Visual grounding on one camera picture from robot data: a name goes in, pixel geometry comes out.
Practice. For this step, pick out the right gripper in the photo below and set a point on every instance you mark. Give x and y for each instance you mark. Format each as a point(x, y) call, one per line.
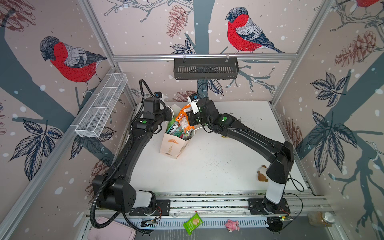
point(192, 116)

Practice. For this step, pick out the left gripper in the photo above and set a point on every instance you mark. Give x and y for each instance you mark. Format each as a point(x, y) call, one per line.
point(167, 110)

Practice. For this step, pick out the beige paper bag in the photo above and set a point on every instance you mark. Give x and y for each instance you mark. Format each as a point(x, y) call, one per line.
point(173, 146)

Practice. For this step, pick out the teal Fox's candy bag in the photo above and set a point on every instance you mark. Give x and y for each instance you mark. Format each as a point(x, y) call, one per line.
point(179, 132)

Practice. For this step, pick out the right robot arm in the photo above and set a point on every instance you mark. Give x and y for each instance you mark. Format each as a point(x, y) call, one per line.
point(280, 155)

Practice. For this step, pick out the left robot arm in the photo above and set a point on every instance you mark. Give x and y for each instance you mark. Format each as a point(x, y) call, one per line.
point(113, 190)

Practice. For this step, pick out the green snack packet in bag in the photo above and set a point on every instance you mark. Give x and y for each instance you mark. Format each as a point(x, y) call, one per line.
point(173, 124)

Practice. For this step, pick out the black hanging metal shelf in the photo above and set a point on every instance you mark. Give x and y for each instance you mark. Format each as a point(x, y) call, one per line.
point(206, 68)

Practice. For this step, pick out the brown white plush toy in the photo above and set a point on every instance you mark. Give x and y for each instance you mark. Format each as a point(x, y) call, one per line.
point(262, 174)

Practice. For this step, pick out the pink pig toy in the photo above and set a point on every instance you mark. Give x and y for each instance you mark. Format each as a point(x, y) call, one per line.
point(232, 226)

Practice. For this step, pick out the pink tray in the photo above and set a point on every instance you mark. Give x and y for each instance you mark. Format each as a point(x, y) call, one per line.
point(114, 231)

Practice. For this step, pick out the glass jar with lid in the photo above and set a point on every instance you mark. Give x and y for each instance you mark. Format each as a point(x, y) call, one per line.
point(321, 219)

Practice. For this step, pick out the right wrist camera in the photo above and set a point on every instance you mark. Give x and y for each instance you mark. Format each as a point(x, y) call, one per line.
point(193, 100)

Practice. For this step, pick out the white wire mesh basket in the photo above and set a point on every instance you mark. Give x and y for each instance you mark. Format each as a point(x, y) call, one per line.
point(98, 113)

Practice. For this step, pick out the aluminium horizontal frame bar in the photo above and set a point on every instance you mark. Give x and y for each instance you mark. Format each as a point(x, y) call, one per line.
point(165, 58)

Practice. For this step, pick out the aluminium rail frame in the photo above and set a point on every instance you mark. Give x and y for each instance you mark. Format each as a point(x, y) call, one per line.
point(216, 209)

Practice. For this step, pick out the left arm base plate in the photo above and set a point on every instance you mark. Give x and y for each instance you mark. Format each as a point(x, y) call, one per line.
point(158, 208)

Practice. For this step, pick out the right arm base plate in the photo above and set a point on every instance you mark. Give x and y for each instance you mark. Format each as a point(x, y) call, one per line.
point(259, 206)

